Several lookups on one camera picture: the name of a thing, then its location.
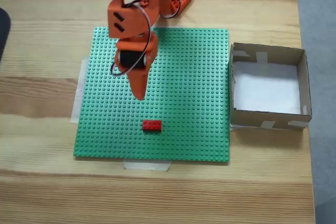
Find red lego block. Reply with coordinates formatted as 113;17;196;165
142;120;163;132

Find green lego baseplate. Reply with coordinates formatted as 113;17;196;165
73;26;231;166

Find brown cardboard box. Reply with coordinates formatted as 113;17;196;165
229;42;313;131

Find wide masking tape strip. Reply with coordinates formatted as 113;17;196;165
70;57;90;124

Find white paper sheet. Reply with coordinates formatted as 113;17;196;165
233;61;302;115

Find black rounded object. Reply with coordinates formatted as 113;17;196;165
0;7;12;61

